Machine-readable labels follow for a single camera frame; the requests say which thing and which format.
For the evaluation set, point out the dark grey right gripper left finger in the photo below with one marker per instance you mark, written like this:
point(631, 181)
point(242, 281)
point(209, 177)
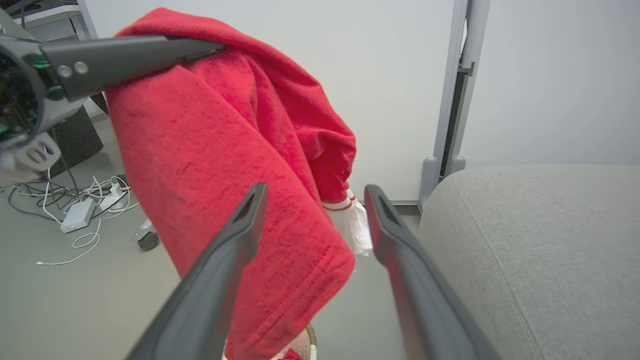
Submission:
point(210, 280)

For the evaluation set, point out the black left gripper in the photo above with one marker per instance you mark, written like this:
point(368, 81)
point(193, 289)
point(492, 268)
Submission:
point(20, 95)

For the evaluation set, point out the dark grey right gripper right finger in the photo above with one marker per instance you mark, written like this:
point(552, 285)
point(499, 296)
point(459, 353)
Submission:
point(420, 290)

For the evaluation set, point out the red garment with white cuffs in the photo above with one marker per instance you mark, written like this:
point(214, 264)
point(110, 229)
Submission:
point(200, 150)

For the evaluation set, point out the grey caster wheel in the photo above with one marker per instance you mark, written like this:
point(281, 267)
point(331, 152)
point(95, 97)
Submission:
point(148, 240)

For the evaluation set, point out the grey desk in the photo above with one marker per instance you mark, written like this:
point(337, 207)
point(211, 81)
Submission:
point(55, 25)

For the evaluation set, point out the black cabinet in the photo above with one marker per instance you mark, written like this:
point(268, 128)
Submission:
point(75, 140)

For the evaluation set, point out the grey fabric sofa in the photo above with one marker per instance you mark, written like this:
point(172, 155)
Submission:
point(550, 250)

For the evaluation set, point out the white power adapter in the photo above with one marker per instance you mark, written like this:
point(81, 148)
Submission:
point(77, 216)

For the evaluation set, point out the grey partition frame post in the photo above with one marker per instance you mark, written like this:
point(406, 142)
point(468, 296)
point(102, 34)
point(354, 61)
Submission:
point(452, 100)

